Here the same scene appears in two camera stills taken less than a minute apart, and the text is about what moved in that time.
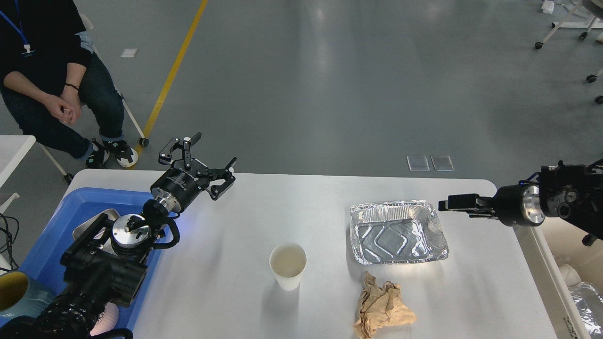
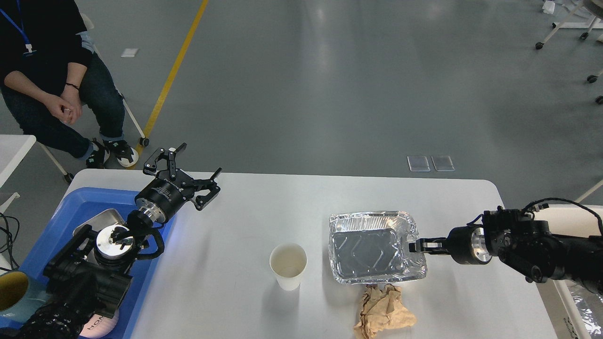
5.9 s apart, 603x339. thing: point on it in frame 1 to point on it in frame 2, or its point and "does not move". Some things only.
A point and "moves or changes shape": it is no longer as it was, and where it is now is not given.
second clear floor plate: (442, 163) does not move
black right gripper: (514, 205) to (468, 245)
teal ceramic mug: (17, 297) does not move
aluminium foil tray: (395, 231) moves or changes shape
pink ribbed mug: (107, 319) does not move
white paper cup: (288, 262) does not move
